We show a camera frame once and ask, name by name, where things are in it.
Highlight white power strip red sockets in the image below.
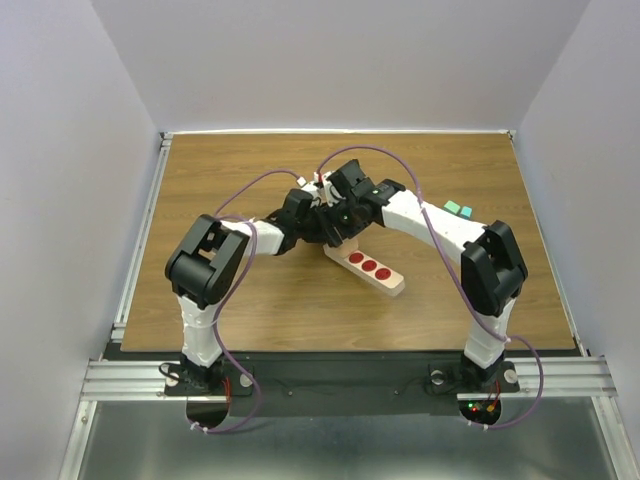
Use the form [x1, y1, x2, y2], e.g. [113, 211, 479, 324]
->
[323, 245, 405, 297]

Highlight green USB charger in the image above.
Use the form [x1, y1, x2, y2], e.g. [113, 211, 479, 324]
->
[444, 200, 461, 215]

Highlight beige cube adapter dragon print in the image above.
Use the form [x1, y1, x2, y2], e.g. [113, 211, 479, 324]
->
[336, 238, 359, 257]

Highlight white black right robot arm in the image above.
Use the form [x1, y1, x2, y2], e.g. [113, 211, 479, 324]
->
[314, 159, 528, 390]

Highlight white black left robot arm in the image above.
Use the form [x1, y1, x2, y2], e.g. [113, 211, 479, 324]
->
[163, 186, 320, 394]

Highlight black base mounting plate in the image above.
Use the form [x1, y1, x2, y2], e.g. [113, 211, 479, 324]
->
[106, 348, 519, 433]

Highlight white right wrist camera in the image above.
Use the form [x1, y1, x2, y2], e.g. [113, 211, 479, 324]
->
[314, 171, 343, 206]

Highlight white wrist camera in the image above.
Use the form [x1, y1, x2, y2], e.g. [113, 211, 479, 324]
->
[314, 171, 343, 206]
[296, 176, 322, 202]

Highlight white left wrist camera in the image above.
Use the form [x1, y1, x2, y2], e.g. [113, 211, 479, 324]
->
[296, 176, 322, 202]

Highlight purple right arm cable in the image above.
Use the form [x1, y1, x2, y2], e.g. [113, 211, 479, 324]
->
[315, 145, 545, 432]

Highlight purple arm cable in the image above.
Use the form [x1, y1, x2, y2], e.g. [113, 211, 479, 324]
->
[315, 145, 545, 432]
[189, 170, 309, 435]

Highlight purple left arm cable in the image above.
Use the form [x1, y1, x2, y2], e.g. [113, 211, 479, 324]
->
[189, 170, 309, 435]

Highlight aluminium left side rail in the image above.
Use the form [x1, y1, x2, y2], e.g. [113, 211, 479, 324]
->
[110, 132, 174, 343]

